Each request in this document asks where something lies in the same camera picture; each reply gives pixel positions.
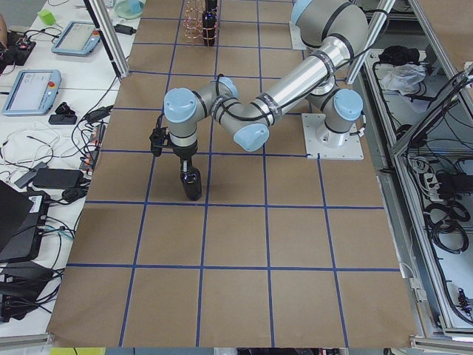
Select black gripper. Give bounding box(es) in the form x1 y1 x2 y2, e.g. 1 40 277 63
173 144 196 160

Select dark wine bottle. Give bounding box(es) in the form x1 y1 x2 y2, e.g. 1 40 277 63
180 159 202 201

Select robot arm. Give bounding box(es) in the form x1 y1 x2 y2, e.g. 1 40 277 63
150 1 368 160

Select dark bottle in rack middle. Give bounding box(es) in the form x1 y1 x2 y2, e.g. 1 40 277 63
202 0 217 47

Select black power brick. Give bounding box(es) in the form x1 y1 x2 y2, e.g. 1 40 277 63
114 24 137 36

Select green glass plate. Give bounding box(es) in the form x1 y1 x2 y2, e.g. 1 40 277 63
114 0 145 20

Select upper teach pendant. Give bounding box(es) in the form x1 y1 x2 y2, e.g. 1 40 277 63
51 21 101 57

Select teach pendant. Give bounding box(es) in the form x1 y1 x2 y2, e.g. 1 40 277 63
2 70 62 116
51 21 101 57

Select lower teach pendant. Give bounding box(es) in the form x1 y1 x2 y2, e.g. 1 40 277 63
2 70 62 116

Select black laptop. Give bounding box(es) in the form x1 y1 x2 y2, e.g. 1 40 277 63
1 182 50 263

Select green cube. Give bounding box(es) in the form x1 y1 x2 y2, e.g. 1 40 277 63
37 9 56 26

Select crumpled white cloth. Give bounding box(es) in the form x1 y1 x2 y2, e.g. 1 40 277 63
380 64 426 95

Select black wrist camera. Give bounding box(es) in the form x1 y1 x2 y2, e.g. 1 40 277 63
149 127 171 158

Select copper wire wine rack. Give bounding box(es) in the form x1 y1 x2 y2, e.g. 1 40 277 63
183 0 218 44

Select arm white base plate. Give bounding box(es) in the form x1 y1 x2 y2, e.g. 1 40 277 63
289 21 307 50
302 113 364 160

